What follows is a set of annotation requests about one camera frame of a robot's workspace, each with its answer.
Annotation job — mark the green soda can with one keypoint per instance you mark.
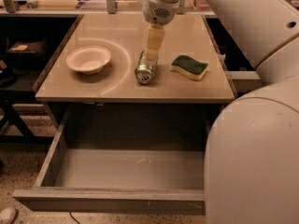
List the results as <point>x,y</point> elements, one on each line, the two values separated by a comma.
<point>145,69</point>

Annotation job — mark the grey open drawer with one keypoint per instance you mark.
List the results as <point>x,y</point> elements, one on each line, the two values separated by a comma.
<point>135,159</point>

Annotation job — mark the black side table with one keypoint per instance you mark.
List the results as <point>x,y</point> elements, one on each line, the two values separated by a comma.
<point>25,60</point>

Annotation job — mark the white shoe tip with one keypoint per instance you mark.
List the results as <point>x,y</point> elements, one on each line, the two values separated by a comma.
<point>8,215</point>

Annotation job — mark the white paper bowl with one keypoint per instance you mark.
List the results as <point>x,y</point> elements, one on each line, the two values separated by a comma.
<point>88,60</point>

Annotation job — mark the grey cabinet with beige top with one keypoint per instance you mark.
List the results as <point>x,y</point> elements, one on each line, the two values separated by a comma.
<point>124,35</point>

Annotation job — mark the pink stacked trays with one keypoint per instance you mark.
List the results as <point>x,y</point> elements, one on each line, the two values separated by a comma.
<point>200,4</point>

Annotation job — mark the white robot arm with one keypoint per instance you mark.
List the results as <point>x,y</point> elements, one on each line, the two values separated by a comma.
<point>252,151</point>

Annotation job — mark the green yellow sponge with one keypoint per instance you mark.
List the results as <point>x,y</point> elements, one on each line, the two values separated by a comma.
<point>189,67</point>

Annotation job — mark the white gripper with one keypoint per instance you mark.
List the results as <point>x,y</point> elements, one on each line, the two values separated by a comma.
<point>158,12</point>

